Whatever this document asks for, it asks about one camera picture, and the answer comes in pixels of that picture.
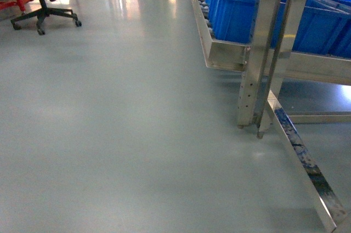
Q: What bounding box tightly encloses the blue plastic crate left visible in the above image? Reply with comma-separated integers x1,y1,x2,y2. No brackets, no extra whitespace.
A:
207,0,256,44

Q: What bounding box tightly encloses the blue plastic crate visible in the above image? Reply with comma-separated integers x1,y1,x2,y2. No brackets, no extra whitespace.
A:
207,0,256,44
292,0,350,59

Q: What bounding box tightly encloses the blue plastic crate right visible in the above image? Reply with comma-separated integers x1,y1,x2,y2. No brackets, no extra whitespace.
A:
292,0,350,59

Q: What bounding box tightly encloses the stainless steel rack frame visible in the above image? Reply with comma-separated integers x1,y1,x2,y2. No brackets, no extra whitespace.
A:
192,0,350,232

